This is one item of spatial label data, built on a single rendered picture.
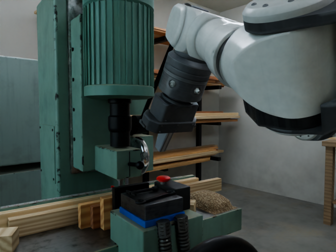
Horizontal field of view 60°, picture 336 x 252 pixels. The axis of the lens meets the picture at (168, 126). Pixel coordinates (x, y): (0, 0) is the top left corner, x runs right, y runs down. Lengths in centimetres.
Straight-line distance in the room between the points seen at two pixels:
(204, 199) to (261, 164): 361
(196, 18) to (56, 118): 56
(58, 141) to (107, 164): 20
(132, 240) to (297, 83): 40
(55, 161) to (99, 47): 38
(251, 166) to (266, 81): 422
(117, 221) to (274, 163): 380
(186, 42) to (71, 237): 46
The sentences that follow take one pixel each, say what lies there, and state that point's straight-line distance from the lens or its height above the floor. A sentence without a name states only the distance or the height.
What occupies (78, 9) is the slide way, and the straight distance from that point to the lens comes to 94.
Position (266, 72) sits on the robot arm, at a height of 120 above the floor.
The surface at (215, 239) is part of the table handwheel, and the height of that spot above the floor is 95.
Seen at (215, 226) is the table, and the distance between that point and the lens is 79.
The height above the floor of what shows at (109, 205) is 95.
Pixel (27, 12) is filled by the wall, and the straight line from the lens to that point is 318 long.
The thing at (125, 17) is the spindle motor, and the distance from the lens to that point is 70.
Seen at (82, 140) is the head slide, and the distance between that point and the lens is 81.
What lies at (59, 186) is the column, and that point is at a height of 95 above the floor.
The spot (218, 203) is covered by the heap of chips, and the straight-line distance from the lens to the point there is 81.
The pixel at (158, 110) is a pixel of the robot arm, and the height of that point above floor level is 117.
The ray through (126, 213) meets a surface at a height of 97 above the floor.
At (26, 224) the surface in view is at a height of 92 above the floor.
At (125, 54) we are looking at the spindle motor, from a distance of 68.
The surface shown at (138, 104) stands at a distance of 98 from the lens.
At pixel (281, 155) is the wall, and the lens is 425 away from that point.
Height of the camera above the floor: 117
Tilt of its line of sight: 3 degrees down
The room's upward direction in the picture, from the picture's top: straight up
